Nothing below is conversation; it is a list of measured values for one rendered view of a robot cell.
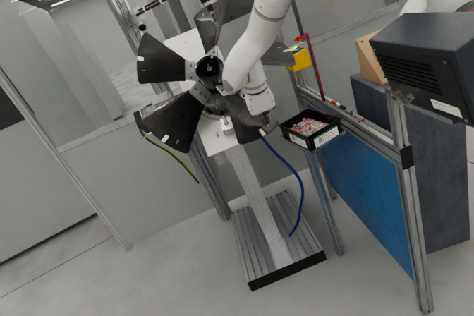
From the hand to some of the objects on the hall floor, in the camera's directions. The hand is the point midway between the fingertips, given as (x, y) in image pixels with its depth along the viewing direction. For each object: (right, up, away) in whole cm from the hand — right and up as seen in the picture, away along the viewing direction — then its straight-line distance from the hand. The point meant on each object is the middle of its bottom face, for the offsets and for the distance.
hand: (265, 119), depth 116 cm
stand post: (+15, -77, +69) cm, 104 cm away
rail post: (+71, -82, +11) cm, 109 cm away
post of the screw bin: (+47, -73, +50) cm, 100 cm away
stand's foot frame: (+13, -73, +78) cm, 108 cm away
